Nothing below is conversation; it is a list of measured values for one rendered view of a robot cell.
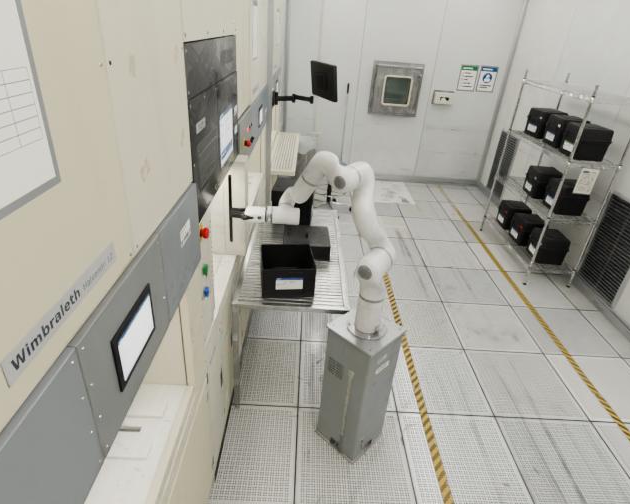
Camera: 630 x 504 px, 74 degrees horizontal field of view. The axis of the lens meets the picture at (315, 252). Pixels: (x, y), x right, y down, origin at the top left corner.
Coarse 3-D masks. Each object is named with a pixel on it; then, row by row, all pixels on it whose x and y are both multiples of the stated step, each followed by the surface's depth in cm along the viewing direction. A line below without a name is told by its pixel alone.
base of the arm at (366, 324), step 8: (360, 304) 192; (368, 304) 189; (376, 304) 189; (360, 312) 193; (368, 312) 191; (376, 312) 191; (352, 320) 205; (360, 320) 195; (368, 320) 193; (376, 320) 194; (352, 328) 199; (360, 328) 197; (368, 328) 195; (376, 328) 196; (384, 328) 201; (360, 336) 194; (368, 336) 194; (376, 336) 195
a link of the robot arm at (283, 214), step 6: (282, 204) 206; (288, 204) 206; (276, 210) 202; (282, 210) 202; (288, 210) 202; (294, 210) 203; (276, 216) 202; (282, 216) 202; (288, 216) 202; (294, 216) 202; (276, 222) 204; (282, 222) 204; (288, 222) 203; (294, 222) 203
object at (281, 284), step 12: (264, 252) 235; (276, 252) 236; (288, 252) 237; (300, 252) 238; (264, 264) 239; (276, 264) 240; (288, 264) 241; (300, 264) 242; (312, 264) 225; (264, 276) 211; (276, 276) 212; (288, 276) 213; (300, 276) 214; (312, 276) 215; (264, 288) 214; (276, 288) 215; (288, 288) 216; (300, 288) 217; (312, 288) 218
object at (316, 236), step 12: (288, 228) 269; (300, 228) 270; (312, 228) 272; (324, 228) 273; (288, 240) 254; (300, 240) 255; (312, 240) 256; (324, 240) 258; (312, 252) 252; (324, 252) 253
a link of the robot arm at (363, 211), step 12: (360, 168) 172; (360, 180) 171; (372, 180) 178; (360, 192) 178; (372, 192) 177; (360, 204) 175; (372, 204) 176; (360, 216) 175; (372, 216) 176; (360, 228) 178; (372, 228) 177; (372, 240) 183; (384, 240) 183
